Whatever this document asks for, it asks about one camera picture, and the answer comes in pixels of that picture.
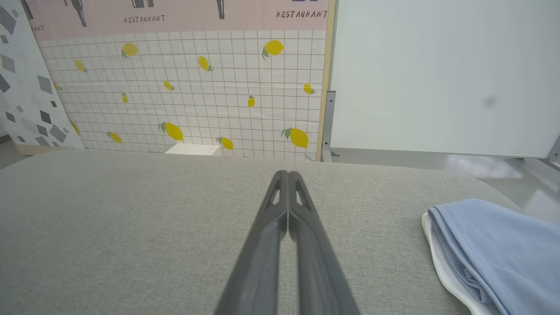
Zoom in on lemon print backdrop panel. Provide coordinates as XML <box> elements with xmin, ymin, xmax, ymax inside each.
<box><xmin>20</xmin><ymin>0</ymin><xmax>337</xmax><ymax>162</ymax></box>

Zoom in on grey geometric print panel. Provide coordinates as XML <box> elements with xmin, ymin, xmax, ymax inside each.
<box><xmin>0</xmin><ymin>0</ymin><xmax>86</xmax><ymax>156</ymax></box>

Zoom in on white board on wheeled stand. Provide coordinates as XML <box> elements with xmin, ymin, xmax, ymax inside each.
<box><xmin>322</xmin><ymin>0</ymin><xmax>560</xmax><ymax>172</ymax></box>

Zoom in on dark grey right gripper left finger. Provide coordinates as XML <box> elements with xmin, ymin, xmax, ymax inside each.
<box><xmin>214</xmin><ymin>171</ymin><xmax>290</xmax><ymax>315</ymax></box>

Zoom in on light blue and white shirt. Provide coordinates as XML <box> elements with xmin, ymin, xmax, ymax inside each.
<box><xmin>421</xmin><ymin>198</ymin><xmax>560</xmax><ymax>315</ymax></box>

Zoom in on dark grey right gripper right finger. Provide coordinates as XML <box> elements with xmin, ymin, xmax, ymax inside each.
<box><xmin>288</xmin><ymin>171</ymin><xmax>361</xmax><ymax>315</ymax></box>

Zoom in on white rectangular box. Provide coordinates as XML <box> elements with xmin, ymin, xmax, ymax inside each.
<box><xmin>165</xmin><ymin>143</ymin><xmax>220</xmax><ymax>156</ymax></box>

